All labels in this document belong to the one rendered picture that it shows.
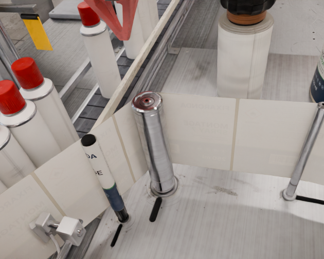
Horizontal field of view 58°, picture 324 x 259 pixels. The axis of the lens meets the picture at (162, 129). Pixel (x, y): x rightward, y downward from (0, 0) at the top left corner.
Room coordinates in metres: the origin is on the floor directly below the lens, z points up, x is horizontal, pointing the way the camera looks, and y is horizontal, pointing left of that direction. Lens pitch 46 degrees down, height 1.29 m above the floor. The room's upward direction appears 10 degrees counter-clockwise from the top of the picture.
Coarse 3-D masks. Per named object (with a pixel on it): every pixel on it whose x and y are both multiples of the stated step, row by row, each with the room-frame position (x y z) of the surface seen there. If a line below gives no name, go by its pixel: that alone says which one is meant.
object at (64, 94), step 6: (84, 66) 0.53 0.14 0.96; (90, 66) 0.55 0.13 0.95; (78, 72) 0.51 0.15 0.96; (84, 72) 0.52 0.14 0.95; (72, 78) 0.50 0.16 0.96; (78, 78) 0.50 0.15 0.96; (66, 84) 0.48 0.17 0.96; (72, 84) 0.48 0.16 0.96; (66, 90) 0.46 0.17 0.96; (72, 90) 0.47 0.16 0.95; (60, 96) 0.45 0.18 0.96; (66, 96) 0.45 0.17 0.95
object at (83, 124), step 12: (168, 0) 0.97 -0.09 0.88; (180, 0) 0.96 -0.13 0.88; (168, 24) 0.81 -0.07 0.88; (120, 60) 0.66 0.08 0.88; (120, 72) 0.61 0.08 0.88; (132, 84) 0.55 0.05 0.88; (96, 96) 0.53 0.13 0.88; (84, 108) 0.50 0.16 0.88; (96, 108) 0.49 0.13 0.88; (84, 120) 0.46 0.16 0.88; (96, 120) 0.45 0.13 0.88; (84, 132) 0.42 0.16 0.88
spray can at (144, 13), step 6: (144, 0) 0.71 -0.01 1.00; (138, 6) 0.71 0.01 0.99; (144, 6) 0.71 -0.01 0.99; (144, 12) 0.71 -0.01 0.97; (144, 18) 0.71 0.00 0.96; (150, 18) 0.72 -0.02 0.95; (144, 24) 0.71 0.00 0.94; (150, 24) 0.72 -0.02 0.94; (144, 30) 0.71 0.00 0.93; (150, 30) 0.72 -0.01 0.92; (144, 36) 0.71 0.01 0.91
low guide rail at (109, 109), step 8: (176, 0) 0.89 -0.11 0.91; (168, 8) 0.84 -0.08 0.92; (168, 16) 0.81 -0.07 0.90; (160, 24) 0.75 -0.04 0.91; (152, 32) 0.71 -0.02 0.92; (160, 32) 0.74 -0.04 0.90; (152, 40) 0.68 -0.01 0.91; (144, 48) 0.64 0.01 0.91; (144, 56) 0.62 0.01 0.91; (136, 64) 0.58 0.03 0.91; (128, 72) 0.55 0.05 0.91; (136, 72) 0.57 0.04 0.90; (128, 80) 0.53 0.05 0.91; (120, 88) 0.50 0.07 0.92; (112, 96) 0.48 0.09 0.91; (120, 96) 0.49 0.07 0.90; (112, 104) 0.45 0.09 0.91; (104, 112) 0.43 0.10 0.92; (112, 112) 0.45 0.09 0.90; (104, 120) 0.42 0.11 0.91
